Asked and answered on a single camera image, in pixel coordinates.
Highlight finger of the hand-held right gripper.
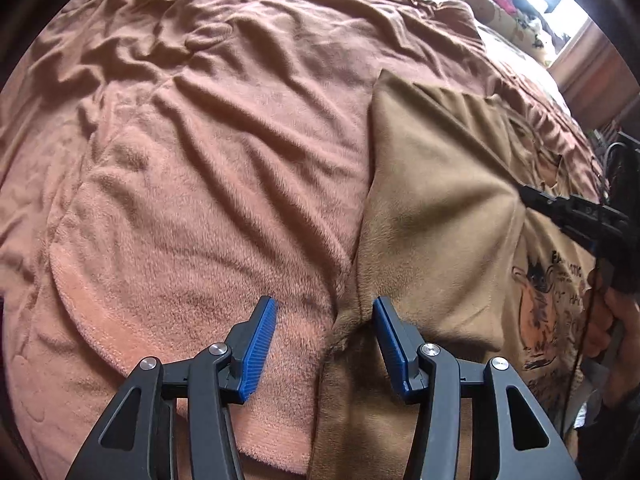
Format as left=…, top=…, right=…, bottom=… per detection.
left=519, top=185, right=608, bottom=228
left=559, top=222, right=602, bottom=257

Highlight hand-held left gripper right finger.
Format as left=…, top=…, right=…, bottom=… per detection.
left=372, top=296, right=583, bottom=480

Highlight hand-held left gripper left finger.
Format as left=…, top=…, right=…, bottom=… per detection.
left=65, top=296, right=279, bottom=480

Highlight brown printed sweatshirt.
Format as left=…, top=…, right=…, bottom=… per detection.
left=307, top=69, right=601, bottom=480

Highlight person's right hand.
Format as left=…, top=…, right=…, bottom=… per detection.
left=586, top=269, right=632, bottom=361

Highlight wooden bed board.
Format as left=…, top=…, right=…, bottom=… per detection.
left=547, top=19, right=632, bottom=131

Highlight floral pillows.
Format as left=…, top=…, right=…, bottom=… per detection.
left=470, top=0, right=568, bottom=67

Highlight pink fleece blanket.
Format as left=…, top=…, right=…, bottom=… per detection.
left=0, top=0, right=601, bottom=476

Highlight black equipment with cables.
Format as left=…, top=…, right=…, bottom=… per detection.
left=589, top=129, right=640, bottom=206

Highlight thin black cable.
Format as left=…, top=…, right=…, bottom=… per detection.
left=562, top=245, right=601, bottom=436

